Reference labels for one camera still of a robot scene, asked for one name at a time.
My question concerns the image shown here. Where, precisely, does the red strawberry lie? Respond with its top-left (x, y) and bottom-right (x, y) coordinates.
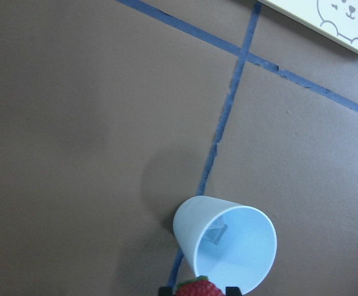
top-left (174, 277), bottom-right (224, 296)

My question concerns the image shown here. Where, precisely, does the light blue plastic cup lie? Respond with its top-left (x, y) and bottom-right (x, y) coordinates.
top-left (173, 195), bottom-right (277, 294)

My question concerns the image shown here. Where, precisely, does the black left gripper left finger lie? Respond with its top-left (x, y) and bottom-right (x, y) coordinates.
top-left (158, 286), bottom-right (174, 296)

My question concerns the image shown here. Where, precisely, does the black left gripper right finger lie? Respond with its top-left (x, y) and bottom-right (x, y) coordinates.
top-left (225, 286), bottom-right (241, 296)

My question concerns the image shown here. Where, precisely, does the cream bear serving tray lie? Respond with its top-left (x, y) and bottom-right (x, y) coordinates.
top-left (262, 0), bottom-right (358, 54)

